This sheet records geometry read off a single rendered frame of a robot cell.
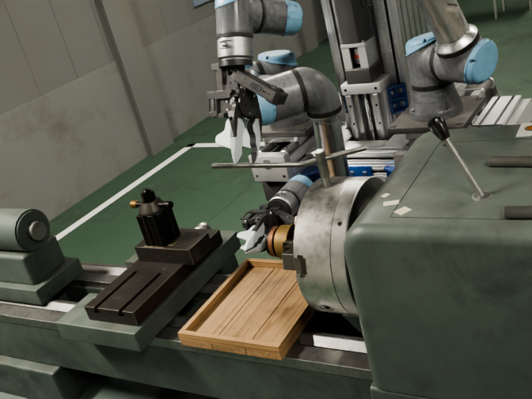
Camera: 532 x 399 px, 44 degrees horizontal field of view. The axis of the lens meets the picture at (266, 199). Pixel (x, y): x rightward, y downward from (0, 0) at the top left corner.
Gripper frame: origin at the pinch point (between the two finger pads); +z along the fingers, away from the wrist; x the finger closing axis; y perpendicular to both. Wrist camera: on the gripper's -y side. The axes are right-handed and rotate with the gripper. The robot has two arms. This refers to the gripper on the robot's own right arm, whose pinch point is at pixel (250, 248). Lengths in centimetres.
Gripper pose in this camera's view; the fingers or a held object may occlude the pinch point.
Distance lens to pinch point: 165.2
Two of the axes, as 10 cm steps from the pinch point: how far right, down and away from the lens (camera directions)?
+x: -2.4, -8.8, -4.0
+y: -8.5, -0.1, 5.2
